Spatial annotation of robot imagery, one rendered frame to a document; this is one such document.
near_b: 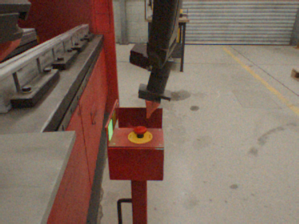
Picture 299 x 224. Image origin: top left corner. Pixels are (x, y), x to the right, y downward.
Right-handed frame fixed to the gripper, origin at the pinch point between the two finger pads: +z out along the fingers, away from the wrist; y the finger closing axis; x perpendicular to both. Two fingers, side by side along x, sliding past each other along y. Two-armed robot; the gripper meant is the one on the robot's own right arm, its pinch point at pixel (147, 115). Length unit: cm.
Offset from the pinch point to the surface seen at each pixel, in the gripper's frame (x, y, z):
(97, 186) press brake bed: -46, 15, 82
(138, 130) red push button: 11.0, 2.5, -0.1
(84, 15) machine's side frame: -156, 66, -6
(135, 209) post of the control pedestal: 7.9, -4.1, 34.2
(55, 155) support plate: 49, 12, -18
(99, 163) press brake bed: -70, 19, 83
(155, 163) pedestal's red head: 15.1, -4.3, 6.9
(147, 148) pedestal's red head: 14.9, -1.0, 2.5
